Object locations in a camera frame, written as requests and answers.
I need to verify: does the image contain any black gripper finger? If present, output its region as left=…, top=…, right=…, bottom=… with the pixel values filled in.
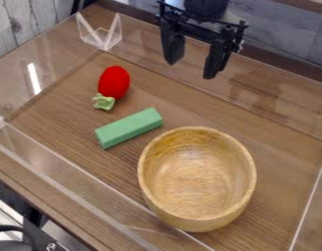
left=160, top=19, right=184, bottom=65
left=203, top=37, right=236, bottom=79

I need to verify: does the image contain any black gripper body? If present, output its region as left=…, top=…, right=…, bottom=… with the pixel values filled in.
left=157, top=0, right=248, bottom=50

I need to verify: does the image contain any red plush strawberry fruit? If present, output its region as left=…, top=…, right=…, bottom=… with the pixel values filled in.
left=93, top=66, right=130, bottom=111

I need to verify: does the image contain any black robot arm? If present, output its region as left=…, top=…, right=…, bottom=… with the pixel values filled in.
left=157, top=0, right=248, bottom=79

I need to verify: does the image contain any green rectangular block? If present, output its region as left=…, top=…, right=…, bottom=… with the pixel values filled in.
left=94, top=108, right=162, bottom=149

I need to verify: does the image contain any wooden bowl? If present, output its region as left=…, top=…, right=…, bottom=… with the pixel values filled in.
left=137, top=126, right=256, bottom=232

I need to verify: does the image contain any clear acrylic corner bracket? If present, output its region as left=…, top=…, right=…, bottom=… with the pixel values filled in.
left=75, top=13, right=121, bottom=51

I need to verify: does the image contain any clear acrylic tray wall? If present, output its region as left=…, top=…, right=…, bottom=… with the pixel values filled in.
left=0, top=7, right=322, bottom=251

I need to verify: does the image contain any black clamp mount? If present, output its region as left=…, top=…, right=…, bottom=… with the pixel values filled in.
left=0, top=222, right=69, bottom=251

